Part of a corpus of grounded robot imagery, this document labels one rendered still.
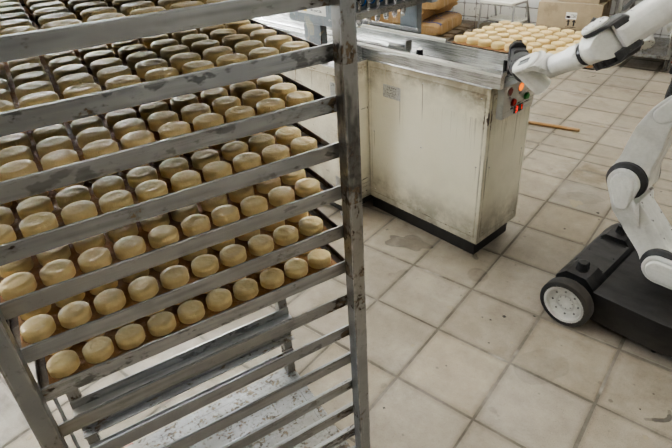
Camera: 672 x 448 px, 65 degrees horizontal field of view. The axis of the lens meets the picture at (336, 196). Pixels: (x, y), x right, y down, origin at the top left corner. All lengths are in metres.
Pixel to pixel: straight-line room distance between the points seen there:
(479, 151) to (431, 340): 0.81
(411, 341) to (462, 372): 0.23
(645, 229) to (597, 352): 0.49
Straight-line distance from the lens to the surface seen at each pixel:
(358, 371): 1.30
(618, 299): 2.28
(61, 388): 1.03
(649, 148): 2.14
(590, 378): 2.19
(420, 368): 2.09
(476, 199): 2.43
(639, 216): 2.25
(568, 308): 2.32
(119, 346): 1.06
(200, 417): 1.84
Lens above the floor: 1.56
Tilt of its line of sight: 30 degrees down
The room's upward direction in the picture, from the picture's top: 4 degrees counter-clockwise
